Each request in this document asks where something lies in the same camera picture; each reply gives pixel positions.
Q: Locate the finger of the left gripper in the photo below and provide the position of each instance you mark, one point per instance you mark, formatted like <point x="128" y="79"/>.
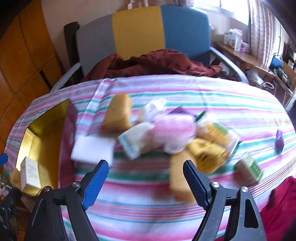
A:
<point x="3" y="159"/>

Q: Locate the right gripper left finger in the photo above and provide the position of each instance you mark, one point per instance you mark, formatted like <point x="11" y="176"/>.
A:
<point x="46" y="221"/>

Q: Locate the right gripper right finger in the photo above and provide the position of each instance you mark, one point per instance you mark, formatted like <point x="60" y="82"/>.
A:
<point x="244" y="222"/>

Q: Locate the beige ointment box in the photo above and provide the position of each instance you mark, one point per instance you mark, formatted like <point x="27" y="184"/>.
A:
<point x="30" y="178"/>

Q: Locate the purple small box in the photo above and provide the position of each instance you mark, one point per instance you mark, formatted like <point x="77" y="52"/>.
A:
<point x="279" y="143"/>

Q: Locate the white foam block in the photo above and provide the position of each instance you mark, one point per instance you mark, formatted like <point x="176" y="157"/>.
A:
<point x="92" y="149"/>

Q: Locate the pink hair roller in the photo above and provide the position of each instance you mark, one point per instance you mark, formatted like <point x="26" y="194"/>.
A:
<point x="174" y="131"/>

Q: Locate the white plastic roll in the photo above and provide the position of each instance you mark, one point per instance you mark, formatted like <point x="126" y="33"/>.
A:
<point x="151" y="109"/>

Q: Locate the red cloth at corner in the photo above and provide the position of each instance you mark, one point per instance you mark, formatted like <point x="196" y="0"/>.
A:
<point x="278" y="216"/>

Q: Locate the gold tin box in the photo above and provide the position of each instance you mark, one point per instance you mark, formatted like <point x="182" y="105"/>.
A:
<point x="49" y="141"/>

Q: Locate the green brown small box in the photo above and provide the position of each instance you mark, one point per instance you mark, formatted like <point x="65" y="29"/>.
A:
<point x="249" y="172"/>

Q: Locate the yellow sponge near front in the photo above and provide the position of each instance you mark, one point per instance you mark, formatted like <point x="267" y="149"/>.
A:
<point x="178" y="184"/>

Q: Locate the yellow snack packet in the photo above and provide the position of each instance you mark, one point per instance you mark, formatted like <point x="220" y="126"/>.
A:
<point x="214" y="146"/>

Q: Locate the orange wooden wardrobe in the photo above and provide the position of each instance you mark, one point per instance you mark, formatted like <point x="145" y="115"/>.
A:
<point x="30" y="66"/>

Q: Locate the yellow sponge on bed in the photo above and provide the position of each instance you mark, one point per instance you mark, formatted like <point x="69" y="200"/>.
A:
<point x="117" y="116"/>

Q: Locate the beige packet with green text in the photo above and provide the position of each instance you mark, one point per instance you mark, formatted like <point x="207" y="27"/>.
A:
<point x="138" y="140"/>

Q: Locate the striped bed sheet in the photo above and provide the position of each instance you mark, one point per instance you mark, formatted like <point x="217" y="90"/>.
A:
<point x="135" y="202"/>

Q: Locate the wooden side desk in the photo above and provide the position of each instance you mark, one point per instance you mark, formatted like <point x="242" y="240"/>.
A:
<point x="249" y="62"/>

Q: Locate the blue desk lamp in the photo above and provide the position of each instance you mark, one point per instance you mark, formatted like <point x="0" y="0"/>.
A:
<point x="276" y="61"/>

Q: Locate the dark red jacket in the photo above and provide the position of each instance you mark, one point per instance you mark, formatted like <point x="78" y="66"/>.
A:
<point x="160" y="62"/>

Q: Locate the grey yellow blue headboard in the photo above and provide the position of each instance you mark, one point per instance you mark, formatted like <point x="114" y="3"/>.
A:
<point x="139" y="31"/>

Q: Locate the white boxes on desk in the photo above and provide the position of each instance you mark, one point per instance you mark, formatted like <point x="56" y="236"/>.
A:
<point x="234" y="40"/>

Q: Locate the window curtain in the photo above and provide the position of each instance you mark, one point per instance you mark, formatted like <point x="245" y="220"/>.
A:
<point x="262" y="24"/>

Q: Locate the grey metal bed rail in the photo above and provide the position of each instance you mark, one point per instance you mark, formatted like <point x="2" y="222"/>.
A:
<point x="228" y="63"/>

